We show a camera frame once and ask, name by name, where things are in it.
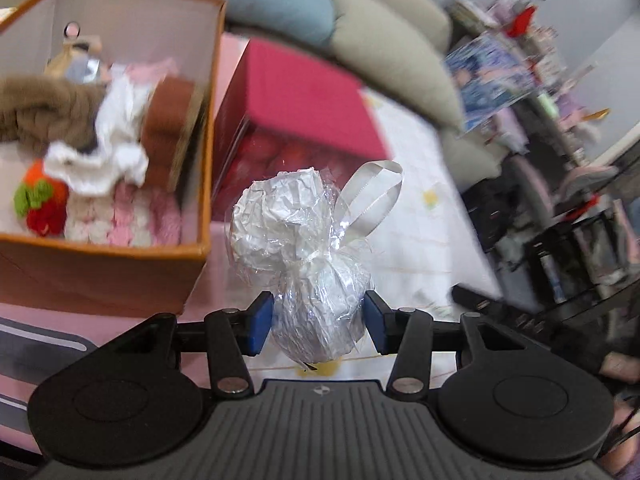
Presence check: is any beige pillow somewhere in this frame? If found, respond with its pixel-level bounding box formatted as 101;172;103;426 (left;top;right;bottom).
327;0;467;132

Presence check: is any black storage rack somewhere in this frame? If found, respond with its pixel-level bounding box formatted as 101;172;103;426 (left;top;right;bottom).
529;207;640;322

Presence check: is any pale pink cloth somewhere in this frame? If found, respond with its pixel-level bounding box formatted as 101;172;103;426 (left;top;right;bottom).
124;57;180;85

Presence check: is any blue printed cushion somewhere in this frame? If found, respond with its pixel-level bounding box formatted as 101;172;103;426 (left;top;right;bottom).
444;35;542;134

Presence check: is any cluttered white desk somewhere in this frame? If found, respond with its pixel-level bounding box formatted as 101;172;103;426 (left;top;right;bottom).
447;0;613;128

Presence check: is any orange cardboard box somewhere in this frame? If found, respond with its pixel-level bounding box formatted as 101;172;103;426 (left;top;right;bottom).
0;0;229;319

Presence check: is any pink office chair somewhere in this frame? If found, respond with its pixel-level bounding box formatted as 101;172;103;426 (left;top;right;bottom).
505;152;622;223

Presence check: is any brown toast plush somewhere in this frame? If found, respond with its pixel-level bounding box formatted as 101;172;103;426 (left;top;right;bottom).
139;75;207;190

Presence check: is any black backpack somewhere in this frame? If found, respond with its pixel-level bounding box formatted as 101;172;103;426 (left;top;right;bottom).
459;180;522;253

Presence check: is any clear box with red lid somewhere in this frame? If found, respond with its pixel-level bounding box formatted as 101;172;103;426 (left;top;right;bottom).
212;39;392;212

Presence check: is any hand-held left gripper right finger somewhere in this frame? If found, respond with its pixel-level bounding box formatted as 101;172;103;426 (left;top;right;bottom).
363;290;506;395

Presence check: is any white crumpled cloth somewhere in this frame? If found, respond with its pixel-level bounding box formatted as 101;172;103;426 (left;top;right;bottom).
43;64;152;197

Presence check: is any brown fluffy scarf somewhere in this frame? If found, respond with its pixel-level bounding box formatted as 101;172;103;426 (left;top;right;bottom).
0;74;109;155

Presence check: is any silver foil bundle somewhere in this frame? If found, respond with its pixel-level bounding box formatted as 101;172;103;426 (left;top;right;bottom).
227;160;405;366

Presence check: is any pink and white knitted item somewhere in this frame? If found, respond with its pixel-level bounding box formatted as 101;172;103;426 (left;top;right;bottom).
62;182;183;248

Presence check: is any beige sofa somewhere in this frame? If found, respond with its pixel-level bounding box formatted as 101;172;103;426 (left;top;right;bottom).
327;0;507;187

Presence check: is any light blue pillow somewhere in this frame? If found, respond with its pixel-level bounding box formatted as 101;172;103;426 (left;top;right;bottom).
134;0;337;52

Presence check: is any orange crochet fruit toy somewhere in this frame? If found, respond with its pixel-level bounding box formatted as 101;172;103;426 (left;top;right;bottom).
13;158;70;237

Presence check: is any beige and silver doll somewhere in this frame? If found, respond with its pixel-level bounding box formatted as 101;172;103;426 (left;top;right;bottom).
44;35;109;85

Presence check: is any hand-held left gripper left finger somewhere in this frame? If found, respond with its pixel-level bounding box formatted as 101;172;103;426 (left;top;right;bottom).
117;291;275;397

